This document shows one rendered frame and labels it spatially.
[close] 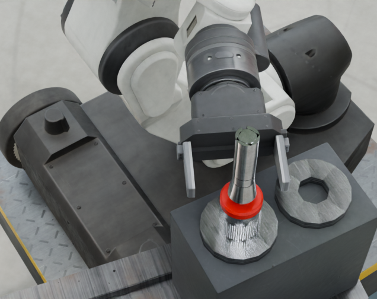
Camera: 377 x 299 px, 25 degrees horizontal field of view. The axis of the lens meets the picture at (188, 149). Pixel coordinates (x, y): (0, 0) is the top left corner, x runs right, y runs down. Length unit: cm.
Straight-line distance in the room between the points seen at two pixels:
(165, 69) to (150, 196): 44
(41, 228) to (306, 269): 91
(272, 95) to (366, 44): 114
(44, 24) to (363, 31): 99
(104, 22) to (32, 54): 142
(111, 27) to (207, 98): 28
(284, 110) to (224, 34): 57
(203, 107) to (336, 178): 18
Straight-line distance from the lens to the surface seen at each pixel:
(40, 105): 178
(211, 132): 98
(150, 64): 125
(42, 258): 181
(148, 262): 119
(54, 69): 262
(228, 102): 101
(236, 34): 106
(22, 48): 269
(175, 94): 136
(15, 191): 190
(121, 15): 123
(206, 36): 105
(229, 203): 93
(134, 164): 171
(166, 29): 128
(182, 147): 99
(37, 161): 171
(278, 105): 159
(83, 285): 118
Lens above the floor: 198
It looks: 55 degrees down
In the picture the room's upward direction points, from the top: straight up
